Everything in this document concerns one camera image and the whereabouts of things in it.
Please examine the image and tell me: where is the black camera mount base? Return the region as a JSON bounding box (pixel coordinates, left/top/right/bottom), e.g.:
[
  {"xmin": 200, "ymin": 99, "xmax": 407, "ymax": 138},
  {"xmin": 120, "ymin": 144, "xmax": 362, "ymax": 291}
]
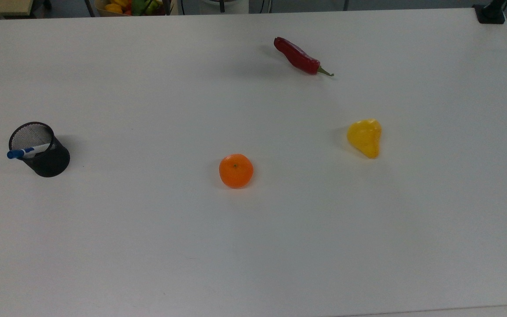
[{"xmin": 473, "ymin": 0, "xmax": 507, "ymax": 25}]

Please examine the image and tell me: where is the blue white marker pen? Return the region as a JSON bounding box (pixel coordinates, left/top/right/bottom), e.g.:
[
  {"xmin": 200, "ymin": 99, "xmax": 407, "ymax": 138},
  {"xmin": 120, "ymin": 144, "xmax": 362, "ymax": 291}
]
[{"xmin": 7, "ymin": 143, "xmax": 52, "ymax": 160}]

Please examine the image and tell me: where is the orange mandarin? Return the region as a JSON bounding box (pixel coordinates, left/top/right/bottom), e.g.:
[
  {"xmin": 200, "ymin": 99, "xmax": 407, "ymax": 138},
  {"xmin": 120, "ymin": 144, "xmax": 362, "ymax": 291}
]
[{"xmin": 219, "ymin": 154, "xmax": 254, "ymax": 189}]

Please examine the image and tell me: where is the yellow bell pepper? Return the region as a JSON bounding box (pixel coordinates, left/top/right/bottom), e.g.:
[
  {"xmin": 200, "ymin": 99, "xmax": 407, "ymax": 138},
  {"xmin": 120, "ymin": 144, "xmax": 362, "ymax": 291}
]
[{"xmin": 347, "ymin": 118, "xmax": 382, "ymax": 159}]

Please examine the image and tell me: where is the red chili pepper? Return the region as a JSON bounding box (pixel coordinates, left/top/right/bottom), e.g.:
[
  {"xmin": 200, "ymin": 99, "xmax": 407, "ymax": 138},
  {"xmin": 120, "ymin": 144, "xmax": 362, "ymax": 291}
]
[{"xmin": 273, "ymin": 37, "xmax": 334, "ymax": 77}]

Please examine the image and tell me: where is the basket of toy fruit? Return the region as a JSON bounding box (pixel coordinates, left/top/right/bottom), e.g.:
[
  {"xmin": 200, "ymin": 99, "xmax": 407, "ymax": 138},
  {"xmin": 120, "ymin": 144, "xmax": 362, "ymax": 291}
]
[{"xmin": 94, "ymin": 0, "xmax": 176, "ymax": 17}]

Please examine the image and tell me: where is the black mesh pen cup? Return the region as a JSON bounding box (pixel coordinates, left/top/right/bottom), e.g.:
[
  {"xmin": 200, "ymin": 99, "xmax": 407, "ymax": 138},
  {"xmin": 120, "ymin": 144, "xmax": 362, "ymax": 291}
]
[{"xmin": 8, "ymin": 122, "xmax": 70, "ymax": 178}]

